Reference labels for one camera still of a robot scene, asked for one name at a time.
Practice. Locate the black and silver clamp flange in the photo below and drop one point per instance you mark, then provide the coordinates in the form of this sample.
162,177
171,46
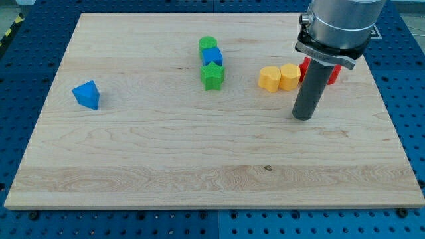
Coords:
330,45

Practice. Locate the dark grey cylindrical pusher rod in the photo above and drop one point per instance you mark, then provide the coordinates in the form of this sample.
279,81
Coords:
316,78

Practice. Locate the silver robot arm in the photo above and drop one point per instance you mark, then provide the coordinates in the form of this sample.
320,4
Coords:
352,14

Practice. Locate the yellow heart block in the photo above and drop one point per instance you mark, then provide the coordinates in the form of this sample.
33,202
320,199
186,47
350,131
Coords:
269,78

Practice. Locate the red block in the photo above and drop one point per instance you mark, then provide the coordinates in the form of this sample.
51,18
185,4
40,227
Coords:
304,66

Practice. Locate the yellow hexagon block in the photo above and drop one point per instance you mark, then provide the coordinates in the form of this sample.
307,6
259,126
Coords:
290,75

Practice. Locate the green star block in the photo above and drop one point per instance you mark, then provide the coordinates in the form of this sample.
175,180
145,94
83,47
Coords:
212,76

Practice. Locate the blue cube block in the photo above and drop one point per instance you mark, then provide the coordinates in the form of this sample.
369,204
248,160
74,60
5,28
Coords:
212,55

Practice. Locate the green cylinder block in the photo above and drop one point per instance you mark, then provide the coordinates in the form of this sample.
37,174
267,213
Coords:
207,44

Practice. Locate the light wooden board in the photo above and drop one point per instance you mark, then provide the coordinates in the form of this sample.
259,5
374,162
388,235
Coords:
158,140

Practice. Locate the blue triangle block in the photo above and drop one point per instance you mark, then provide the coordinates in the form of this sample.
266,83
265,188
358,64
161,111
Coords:
87,95

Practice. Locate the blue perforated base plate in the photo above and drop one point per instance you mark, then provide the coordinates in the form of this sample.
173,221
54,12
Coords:
32,59

